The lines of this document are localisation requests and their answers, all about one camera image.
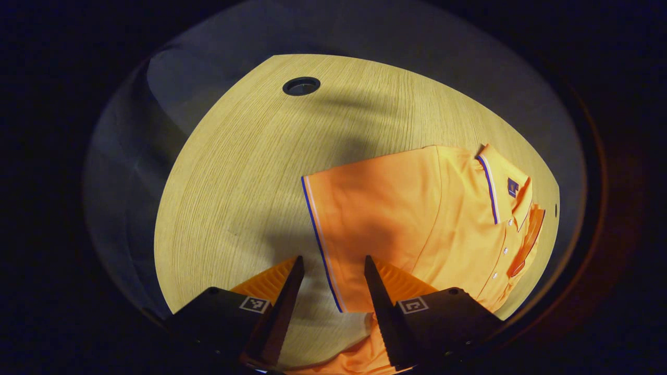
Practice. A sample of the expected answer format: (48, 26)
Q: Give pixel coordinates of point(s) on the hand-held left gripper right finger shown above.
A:
(383, 312)

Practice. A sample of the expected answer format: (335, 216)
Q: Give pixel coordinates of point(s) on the orange T-shirt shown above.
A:
(406, 219)

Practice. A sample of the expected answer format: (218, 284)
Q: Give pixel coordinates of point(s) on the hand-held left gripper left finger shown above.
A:
(286, 307)

